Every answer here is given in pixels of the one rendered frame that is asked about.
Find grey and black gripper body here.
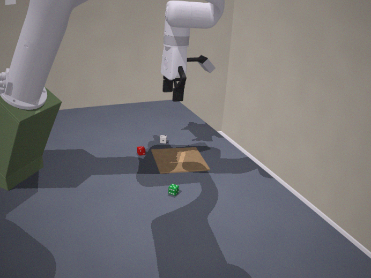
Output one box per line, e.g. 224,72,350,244
161,44,189,80

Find green die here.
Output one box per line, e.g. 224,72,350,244
168,184,179,196

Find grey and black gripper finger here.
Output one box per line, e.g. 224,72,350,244
173,66,187,102
162,76,173,92

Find white die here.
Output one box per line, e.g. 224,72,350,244
160,135,167,144

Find tan mat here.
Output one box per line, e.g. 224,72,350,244
151,147,210,174

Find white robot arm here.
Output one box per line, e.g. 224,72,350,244
0,0,225,110

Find red die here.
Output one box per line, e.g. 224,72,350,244
137,146,145,155

